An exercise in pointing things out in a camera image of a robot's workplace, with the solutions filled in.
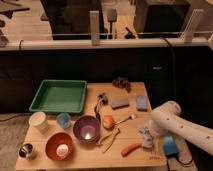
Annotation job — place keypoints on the light blue towel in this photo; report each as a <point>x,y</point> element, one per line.
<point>148,140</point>

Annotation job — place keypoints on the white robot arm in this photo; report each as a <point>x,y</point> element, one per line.
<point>166,119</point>

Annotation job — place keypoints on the purple bowl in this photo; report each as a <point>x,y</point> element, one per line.
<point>87,129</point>

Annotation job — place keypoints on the red bowl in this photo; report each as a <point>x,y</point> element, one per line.
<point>59,146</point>

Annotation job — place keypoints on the grey sponge block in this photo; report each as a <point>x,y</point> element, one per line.
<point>119,103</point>

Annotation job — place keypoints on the peach fruit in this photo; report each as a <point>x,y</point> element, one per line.
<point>108,122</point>

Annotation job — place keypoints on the blue sponge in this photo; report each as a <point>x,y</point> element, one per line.
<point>141,103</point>

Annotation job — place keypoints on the white-headed brush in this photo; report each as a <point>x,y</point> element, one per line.
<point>131,117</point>

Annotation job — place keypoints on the yellow tongs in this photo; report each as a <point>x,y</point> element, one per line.
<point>106,141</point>

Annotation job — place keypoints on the green plastic tray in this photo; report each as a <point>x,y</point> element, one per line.
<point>57,96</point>

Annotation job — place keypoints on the small blue cup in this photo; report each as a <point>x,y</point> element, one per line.
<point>64,120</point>

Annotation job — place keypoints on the white paper cup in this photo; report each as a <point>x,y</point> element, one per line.
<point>39,121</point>

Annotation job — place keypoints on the blue box off table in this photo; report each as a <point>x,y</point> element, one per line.
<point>169,146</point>

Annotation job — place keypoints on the small metal cup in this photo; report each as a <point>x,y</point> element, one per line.
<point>27,151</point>

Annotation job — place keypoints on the black-handled tool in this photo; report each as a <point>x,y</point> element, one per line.
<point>102,100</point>

